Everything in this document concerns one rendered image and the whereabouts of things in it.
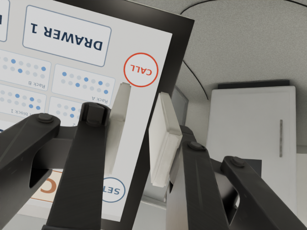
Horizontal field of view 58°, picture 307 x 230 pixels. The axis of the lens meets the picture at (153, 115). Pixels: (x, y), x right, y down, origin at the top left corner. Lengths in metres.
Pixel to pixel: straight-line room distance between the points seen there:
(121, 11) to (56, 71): 0.10
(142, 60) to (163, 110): 0.18
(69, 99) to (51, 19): 0.09
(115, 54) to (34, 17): 0.09
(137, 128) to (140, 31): 0.12
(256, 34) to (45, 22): 1.63
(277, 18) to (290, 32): 0.15
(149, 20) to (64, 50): 0.10
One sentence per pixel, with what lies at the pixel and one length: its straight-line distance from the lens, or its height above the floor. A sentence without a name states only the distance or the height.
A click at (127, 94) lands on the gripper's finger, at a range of 0.16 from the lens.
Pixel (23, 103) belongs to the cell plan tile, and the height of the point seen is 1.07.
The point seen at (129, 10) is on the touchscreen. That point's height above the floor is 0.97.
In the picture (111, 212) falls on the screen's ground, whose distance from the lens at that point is 0.42.
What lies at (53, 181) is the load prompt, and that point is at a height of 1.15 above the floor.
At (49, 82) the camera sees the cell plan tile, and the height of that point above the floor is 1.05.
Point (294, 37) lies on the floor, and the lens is 1.92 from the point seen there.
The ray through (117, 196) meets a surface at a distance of 0.40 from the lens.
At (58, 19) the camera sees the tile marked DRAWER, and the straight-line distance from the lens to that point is 0.34.
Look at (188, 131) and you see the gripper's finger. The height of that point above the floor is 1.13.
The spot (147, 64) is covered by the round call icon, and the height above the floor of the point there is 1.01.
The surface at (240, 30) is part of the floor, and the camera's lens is 1.84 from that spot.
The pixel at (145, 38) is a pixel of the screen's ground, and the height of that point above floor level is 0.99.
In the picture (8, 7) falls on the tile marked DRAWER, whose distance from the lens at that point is 0.35.
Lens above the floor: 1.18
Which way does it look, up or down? 21 degrees down
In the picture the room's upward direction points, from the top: 169 degrees counter-clockwise
